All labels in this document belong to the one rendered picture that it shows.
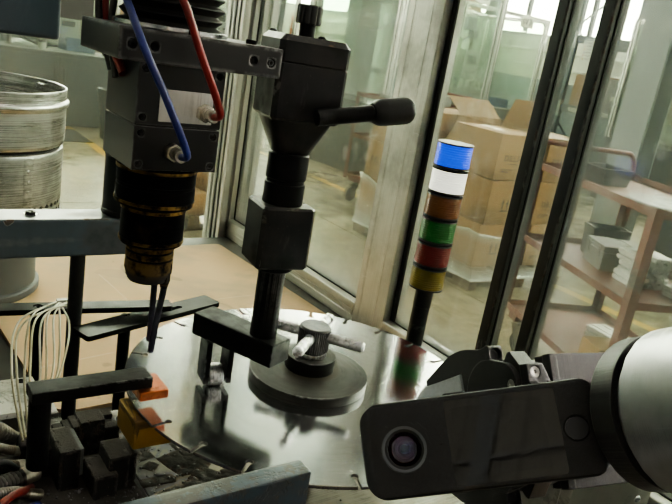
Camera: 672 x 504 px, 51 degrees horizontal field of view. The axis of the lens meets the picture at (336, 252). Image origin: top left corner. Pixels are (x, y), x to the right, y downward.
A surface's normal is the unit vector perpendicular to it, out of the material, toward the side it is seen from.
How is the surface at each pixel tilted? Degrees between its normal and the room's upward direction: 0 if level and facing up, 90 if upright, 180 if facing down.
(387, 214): 90
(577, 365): 56
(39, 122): 90
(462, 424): 61
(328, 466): 0
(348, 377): 5
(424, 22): 90
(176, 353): 0
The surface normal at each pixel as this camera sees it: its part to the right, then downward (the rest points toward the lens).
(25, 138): 0.84, 0.29
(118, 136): -0.81, 0.04
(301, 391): 0.15, -0.92
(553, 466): -0.13, -0.24
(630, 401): -0.91, -0.15
